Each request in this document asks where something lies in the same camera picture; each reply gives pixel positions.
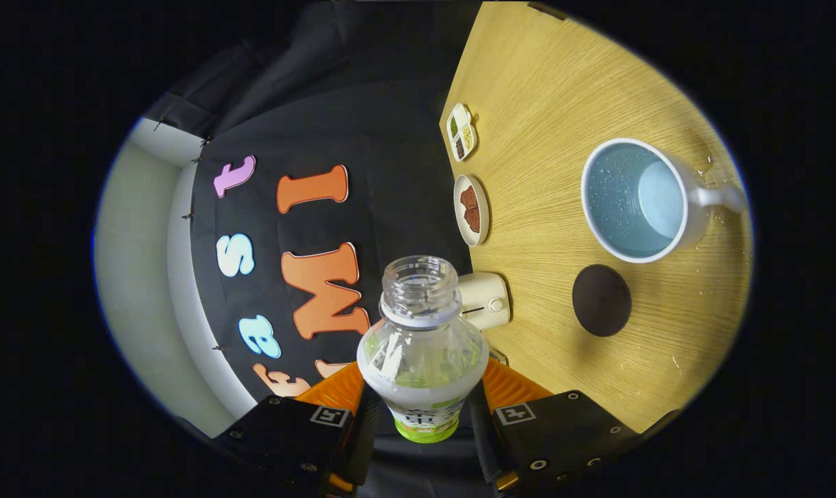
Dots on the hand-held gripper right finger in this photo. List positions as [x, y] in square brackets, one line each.
[484, 443]

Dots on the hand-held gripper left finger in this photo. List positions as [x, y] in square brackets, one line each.
[362, 443]

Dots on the clear plastic juice bottle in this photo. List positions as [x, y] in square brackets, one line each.
[421, 346]

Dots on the dark round coaster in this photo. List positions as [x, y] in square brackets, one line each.
[601, 301]

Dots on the white cup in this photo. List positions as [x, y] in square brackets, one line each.
[619, 200]

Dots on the cream toaster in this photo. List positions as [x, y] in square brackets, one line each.
[487, 297]

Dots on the brown meat piece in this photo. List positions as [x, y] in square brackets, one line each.
[468, 196]
[473, 220]

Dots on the white round plate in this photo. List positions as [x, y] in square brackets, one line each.
[484, 214]

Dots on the black backdrop cloth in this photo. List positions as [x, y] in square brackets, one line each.
[390, 138]

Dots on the white divided condiment dish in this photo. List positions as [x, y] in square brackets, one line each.
[461, 135]

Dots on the wooden table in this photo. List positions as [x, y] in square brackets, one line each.
[542, 104]

